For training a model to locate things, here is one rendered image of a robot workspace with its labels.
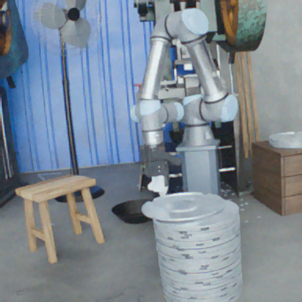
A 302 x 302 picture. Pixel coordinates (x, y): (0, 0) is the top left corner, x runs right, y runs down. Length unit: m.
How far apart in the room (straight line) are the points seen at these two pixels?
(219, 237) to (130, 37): 2.81
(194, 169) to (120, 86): 2.08
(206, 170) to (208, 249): 0.66
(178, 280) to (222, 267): 0.15
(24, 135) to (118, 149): 0.98
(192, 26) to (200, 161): 0.63
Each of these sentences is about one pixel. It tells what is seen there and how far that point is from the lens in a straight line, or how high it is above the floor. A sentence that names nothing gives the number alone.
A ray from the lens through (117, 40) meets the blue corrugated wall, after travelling 3.79.
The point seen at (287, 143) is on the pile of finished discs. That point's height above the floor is 0.38.
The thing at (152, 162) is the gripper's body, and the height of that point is 0.48.
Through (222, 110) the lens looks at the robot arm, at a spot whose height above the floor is 0.61.
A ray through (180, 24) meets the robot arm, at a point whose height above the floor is 0.98.
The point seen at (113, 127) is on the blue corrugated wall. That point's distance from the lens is 3.76.
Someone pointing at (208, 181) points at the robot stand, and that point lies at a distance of 1.83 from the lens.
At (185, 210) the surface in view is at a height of 0.33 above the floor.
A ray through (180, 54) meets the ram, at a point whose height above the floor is 0.92.
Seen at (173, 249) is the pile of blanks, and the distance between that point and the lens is 1.24.
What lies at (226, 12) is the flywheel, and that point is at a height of 1.26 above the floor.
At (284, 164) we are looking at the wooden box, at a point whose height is 0.29.
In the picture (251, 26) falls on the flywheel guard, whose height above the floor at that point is 1.06.
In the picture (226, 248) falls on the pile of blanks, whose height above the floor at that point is 0.22.
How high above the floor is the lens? 0.76
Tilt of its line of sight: 9 degrees down
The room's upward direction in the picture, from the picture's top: 5 degrees counter-clockwise
